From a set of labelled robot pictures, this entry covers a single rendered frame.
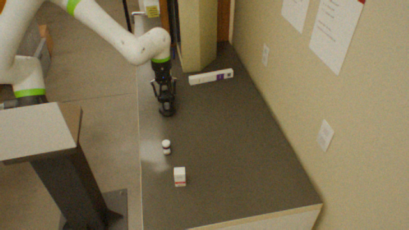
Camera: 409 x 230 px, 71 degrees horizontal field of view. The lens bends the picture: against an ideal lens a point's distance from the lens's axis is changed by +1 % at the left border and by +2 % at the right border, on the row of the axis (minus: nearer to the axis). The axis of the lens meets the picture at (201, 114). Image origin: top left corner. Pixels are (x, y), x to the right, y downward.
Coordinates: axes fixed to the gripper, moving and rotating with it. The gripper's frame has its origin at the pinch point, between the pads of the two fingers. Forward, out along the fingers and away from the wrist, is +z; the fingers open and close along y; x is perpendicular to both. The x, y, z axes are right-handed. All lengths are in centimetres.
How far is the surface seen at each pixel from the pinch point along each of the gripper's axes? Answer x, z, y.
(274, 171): 48, 8, -42
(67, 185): 10, 42, 60
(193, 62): -37.1, 0.9, -20.7
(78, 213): 10, 71, 63
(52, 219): -9, 102, 92
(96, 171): -48, 102, 65
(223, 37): -74, 4, -50
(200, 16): -38, -28, -26
